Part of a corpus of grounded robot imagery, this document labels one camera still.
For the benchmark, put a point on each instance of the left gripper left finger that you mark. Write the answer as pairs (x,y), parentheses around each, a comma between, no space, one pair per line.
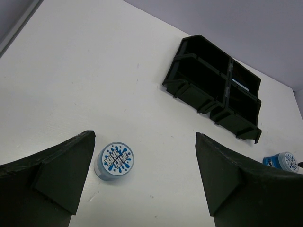
(44,189)

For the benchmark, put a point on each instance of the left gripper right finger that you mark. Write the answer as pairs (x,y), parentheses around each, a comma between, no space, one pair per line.
(242,192)

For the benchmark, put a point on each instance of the blue glue stick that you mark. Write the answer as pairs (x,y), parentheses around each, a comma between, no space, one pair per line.
(239,84)

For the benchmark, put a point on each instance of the black four-compartment organizer tray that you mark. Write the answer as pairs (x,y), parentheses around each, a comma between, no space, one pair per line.
(201,76)

